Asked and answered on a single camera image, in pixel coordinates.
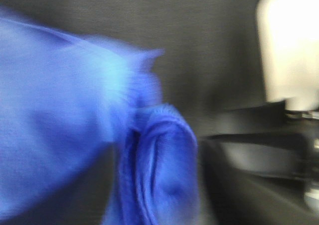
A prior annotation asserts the white plastic storage box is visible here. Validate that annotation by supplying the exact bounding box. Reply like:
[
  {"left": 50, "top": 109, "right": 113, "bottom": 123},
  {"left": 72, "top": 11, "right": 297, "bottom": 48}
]
[{"left": 256, "top": 0, "right": 319, "bottom": 111}]

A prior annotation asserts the blue microfiber towel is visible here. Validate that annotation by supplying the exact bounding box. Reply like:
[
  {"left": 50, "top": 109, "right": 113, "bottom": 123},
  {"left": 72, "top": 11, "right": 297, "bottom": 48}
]
[{"left": 0, "top": 7, "right": 199, "bottom": 225}]

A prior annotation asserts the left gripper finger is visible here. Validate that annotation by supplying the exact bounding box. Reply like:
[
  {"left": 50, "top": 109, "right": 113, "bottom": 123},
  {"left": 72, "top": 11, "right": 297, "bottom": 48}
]
[{"left": 199, "top": 132, "right": 314, "bottom": 225}]

